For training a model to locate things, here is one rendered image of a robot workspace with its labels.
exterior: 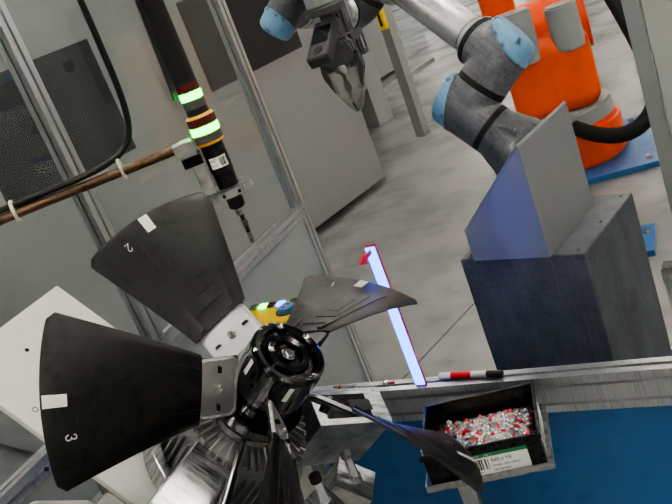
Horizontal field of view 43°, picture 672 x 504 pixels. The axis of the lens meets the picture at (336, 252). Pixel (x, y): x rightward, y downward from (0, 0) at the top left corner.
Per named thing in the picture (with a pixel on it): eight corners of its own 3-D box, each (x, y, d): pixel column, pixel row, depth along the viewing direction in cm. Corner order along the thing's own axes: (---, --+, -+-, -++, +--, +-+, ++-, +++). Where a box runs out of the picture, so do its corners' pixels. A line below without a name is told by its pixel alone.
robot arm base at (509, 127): (524, 160, 197) (489, 136, 199) (554, 112, 185) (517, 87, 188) (494, 190, 187) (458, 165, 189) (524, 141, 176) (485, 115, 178)
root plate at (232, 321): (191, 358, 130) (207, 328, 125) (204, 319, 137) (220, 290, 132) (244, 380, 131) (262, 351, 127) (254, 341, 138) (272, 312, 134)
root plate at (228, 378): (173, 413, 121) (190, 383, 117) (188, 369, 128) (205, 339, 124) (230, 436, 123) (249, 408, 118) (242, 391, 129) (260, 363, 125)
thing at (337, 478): (350, 525, 144) (314, 510, 143) (354, 496, 148) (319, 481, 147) (372, 501, 139) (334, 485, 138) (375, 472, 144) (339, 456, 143)
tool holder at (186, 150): (198, 211, 124) (171, 150, 121) (197, 201, 131) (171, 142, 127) (255, 188, 125) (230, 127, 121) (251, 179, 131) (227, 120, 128)
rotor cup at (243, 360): (203, 418, 125) (236, 365, 118) (224, 350, 137) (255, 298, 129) (292, 454, 128) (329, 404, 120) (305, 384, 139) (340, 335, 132)
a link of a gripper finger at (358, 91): (380, 100, 172) (365, 56, 169) (370, 109, 167) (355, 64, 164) (367, 103, 174) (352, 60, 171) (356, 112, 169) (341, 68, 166)
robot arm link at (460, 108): (479, 146, 196) (433, 114, 199) (513, 97, 191) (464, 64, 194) (466, 151, 185) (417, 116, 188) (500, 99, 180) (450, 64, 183)
